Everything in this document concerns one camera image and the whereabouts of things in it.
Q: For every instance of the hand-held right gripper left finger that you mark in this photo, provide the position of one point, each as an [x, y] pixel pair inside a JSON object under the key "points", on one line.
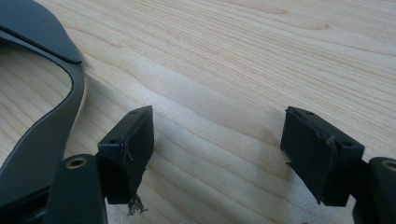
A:
{"points": [[137, 149]]}

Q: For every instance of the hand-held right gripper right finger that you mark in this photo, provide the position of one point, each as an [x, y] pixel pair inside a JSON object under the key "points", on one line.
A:
{"points": [[314, 152]]}

